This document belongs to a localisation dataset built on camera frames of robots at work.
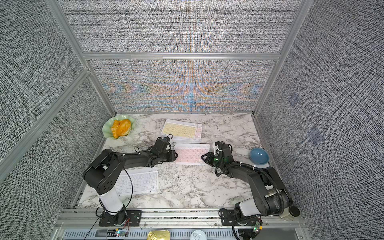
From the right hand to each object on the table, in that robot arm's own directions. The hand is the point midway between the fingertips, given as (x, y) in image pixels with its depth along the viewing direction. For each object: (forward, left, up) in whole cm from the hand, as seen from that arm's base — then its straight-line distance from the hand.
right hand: (201, 153), depth 89 cm
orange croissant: (+19, +53, +1) cm, 56 cm away
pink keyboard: (+1, +6, -3) cm, 7 cm away
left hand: (+2, +14, -5) cm, 16 cm away
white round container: (-39, +3, 0) cm, 40 cm away
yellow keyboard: (+22, +12, -5) cm, 25 cm away
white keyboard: (-14, +37, -6) cm, 40 cm away
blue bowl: (+1, -37, -6) cm, 37 cm away
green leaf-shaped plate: (+21, +66, -3) cm, 69 cm away
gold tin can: (-39, +21, -1) cm, 44 cm away
